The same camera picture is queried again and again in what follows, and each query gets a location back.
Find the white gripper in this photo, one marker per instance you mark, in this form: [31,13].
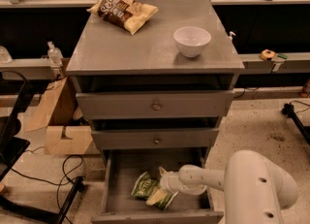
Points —
[167,181]

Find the grey bottom drawer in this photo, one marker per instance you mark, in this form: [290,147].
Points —
[123,169]

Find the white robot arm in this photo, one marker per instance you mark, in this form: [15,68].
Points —
[255,189]

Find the black tripod leg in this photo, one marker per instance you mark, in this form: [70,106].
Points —
[289,111]

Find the small white pump bottle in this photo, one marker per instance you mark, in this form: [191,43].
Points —
[231,35]

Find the yellow brown chip bag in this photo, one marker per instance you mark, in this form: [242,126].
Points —
[130,15]

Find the green small object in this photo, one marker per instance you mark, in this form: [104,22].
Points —
[283,56]

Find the grey top drawer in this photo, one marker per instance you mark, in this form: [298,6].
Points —
[174,104]

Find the grey middle drawer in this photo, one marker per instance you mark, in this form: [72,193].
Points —
[155,138]

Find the clear sanitizer bottle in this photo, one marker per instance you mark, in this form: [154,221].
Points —
[54,54]

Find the green jalapeno chip bag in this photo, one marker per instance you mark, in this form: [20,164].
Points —
[144,186]

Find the black stand frame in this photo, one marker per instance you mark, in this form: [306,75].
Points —
[12,147]

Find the grey drawer cabinet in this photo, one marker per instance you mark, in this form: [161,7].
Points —
[108,59]

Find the grey drawer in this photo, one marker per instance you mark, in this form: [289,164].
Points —
[174,104]
[123,169]
[155,138]

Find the cardboard box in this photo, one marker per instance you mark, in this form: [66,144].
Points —
[64,134]

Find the white bowl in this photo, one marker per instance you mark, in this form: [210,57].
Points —
[191,41]

